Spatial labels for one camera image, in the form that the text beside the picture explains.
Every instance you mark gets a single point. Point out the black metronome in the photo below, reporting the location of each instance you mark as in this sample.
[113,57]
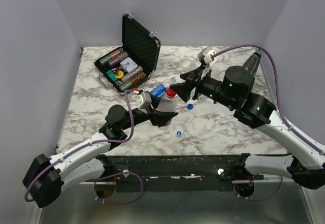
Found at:
[251,65]

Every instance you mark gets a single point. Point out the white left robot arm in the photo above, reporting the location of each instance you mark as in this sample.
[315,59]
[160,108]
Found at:
[47,177]

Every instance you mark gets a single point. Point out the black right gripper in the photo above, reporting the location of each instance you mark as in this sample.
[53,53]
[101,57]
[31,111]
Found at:
[196,87]

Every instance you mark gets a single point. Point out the black poker chip case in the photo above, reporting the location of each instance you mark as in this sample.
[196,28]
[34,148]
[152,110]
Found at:
[131,64]

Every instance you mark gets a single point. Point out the clear plastic bottle left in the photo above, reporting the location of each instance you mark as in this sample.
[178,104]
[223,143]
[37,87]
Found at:
[192,66]

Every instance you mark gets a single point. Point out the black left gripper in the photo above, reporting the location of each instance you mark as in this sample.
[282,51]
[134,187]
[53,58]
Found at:
[159,118]

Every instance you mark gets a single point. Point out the red label plastic bottle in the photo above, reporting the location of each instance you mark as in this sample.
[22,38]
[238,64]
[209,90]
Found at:
[167,105]

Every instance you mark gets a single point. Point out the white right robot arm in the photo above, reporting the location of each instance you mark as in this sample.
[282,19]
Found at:
[304,164]

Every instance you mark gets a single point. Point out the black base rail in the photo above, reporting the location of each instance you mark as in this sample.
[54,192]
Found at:
[182,173]

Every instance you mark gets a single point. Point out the red bottle cap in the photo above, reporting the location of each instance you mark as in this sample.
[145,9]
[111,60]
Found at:
[170,93]

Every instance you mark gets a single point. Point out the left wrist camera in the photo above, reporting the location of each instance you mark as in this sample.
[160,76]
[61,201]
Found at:
[143,101]

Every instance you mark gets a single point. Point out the blue label pepsi bottle lying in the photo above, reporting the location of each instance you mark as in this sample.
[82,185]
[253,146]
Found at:
[161,89]

